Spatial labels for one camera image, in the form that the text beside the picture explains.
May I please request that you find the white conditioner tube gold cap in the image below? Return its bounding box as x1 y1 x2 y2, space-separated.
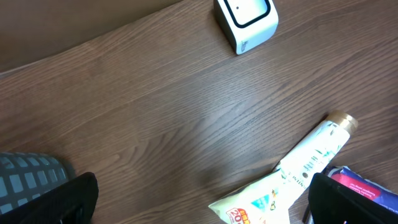
275 110 358 207

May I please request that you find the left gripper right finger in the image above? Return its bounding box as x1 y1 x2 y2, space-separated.
308 173 397 224

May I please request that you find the white barcode scanner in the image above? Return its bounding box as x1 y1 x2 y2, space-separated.
213 0 279 55

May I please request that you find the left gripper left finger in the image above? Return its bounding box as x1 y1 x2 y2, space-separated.
1 172 99 224

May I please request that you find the cream snack bag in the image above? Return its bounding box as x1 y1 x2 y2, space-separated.
208 170 290 224

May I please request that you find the grey plastic shopping basket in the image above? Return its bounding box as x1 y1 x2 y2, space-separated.
0 152 76 214

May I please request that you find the red purple liners pack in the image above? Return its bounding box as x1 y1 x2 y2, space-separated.
324 166 397 213

